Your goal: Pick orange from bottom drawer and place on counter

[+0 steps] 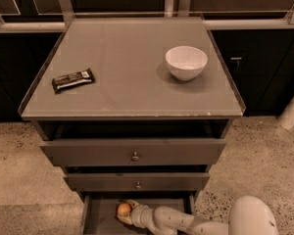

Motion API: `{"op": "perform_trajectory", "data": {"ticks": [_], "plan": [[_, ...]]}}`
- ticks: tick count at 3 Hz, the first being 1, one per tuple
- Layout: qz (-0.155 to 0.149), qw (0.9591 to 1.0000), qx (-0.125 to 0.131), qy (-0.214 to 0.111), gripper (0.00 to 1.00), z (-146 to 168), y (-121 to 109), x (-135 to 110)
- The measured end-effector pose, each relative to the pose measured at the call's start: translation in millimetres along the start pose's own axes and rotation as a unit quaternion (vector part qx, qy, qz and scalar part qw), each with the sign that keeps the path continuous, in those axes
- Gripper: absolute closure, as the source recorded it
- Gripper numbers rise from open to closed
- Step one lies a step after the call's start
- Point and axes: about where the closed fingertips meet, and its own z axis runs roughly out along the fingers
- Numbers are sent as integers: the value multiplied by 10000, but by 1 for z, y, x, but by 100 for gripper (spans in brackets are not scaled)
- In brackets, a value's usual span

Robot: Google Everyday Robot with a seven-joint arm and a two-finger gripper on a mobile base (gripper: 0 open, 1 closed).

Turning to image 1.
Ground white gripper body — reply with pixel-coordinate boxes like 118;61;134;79
130;205;155;229

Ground orange fruit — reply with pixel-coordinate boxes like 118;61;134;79
117;203;132;216

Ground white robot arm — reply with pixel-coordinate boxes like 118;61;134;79
116;196;279;235

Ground grey bottom drawer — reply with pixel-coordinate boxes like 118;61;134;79
81;192;195;235

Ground grey drawer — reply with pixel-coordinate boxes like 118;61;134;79
81;192;195;235
40;138;225;166
64;172;210;192

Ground grey middle drawer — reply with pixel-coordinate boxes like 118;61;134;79
64;172;210;192

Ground grey top drawer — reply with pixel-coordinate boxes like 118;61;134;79
40;138;225;166

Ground grey drawer cabinet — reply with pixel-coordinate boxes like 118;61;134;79
18;16;246;235

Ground black snack bar wrapper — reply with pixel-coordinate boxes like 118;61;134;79
52;69;95;93

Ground white ceramic bowl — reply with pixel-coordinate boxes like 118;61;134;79
165;46;208;81

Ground metal railing frame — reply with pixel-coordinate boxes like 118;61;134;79
0;0;294;32

